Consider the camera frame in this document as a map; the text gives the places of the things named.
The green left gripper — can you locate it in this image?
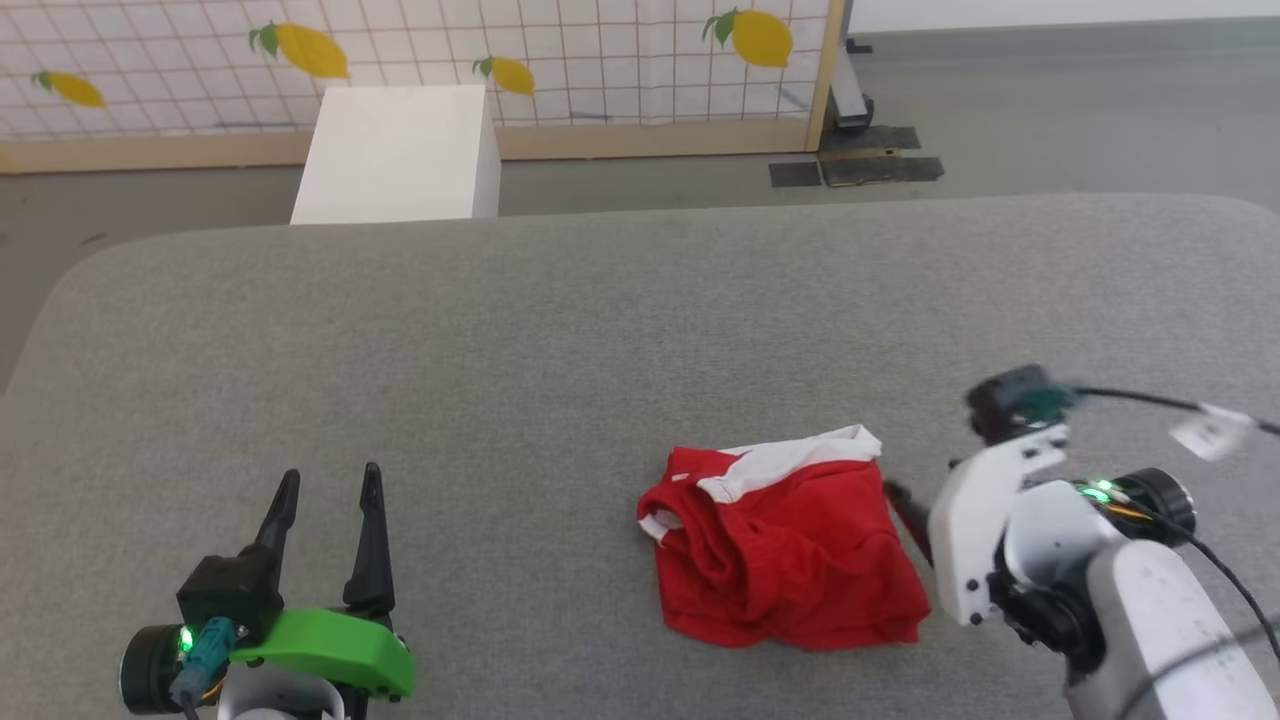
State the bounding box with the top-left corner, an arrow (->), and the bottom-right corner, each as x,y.
230,462 -> 416,701

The white cable tag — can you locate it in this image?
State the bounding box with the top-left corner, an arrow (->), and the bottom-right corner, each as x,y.
1170,403 -> 1256,463

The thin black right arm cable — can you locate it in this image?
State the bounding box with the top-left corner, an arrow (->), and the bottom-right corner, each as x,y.
1105,490 -> 1280,651

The black left camera cable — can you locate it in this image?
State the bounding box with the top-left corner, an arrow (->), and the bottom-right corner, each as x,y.
170,618 -> 238,720

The black right camera cable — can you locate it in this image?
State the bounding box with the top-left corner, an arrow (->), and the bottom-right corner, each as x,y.
1060,385 -> 1280,436

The grey fabric sofa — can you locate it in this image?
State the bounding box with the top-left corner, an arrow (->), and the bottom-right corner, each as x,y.
0,193 -> 1280,720

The black camera cable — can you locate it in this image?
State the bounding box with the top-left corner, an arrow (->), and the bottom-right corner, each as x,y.
170,618 -> 238,720
1060,385 -> 1280,436

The lemon print grid panel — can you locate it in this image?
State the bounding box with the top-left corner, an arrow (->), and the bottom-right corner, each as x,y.
0,0 -> 851,176

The red sports shirt white trim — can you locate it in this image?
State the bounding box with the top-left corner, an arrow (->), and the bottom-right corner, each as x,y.
637,425 -> 933,651

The white box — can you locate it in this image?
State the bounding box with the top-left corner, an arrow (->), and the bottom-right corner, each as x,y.
290,84 -> 501,226

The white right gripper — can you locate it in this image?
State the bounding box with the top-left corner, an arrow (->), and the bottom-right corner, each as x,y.
883,423 -> 1071,628

